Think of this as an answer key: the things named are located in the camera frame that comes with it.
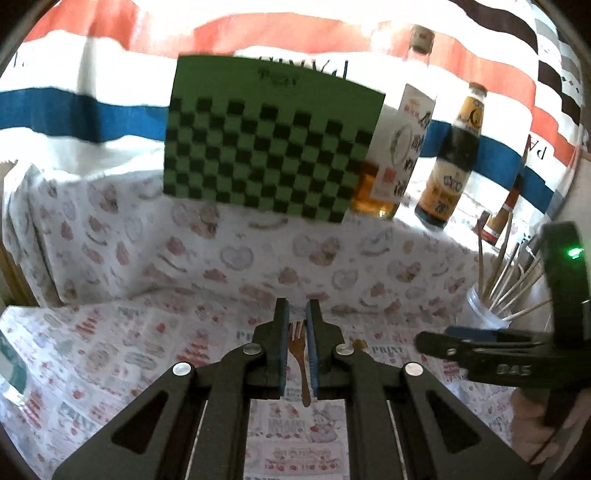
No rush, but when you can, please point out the printed cartoon tablecloth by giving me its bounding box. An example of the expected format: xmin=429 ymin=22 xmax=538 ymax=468
xmin=0 ymin=161 xmax=555 ymax=480

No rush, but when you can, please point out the wooden fork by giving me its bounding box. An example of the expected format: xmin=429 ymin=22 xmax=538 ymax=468
xmin=288 ymin=321 xmax=311 ymax=408

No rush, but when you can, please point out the striped Paris cloth backdrop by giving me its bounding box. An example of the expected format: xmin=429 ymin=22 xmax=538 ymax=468
xmin=1 ymin=1 xmax=583 ymax=223

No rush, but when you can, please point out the translucent plastic cup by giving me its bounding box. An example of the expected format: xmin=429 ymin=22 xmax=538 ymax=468
xmin=456 ymin=284 xmax=510 ymax=330

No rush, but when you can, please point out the pale chopstick in cup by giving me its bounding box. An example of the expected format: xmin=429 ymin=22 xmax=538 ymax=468
xmin=503 ymin=299 xmax=552 ymax=322

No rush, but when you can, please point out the clear cooking wine bottle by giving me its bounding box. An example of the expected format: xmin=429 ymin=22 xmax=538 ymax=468
xmin=351 ymin=25 xmax=436 ymax=220

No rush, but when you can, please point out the green checkerboard calibration board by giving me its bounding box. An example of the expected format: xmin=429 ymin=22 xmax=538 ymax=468
xmin=162 ymin=55 xmax=385 ymax=224

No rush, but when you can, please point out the person right hand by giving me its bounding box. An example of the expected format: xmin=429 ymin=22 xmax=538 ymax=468
xmin=511 ymin=389 xmax=590 ymax=465

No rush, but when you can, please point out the red label sauce bottle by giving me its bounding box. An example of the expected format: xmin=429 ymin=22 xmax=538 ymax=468
xmin=480 ymin=136 xmax=532 ymax=245

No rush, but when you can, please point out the dark soy sauce bottle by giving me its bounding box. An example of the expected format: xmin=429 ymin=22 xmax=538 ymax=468
xmin=415 ymin=82 xmax=488 ymax=229

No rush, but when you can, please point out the brown chopstick in cup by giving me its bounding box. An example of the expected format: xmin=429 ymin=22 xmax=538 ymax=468
xmin=477 ymin=221 xmax=485 ymax=302

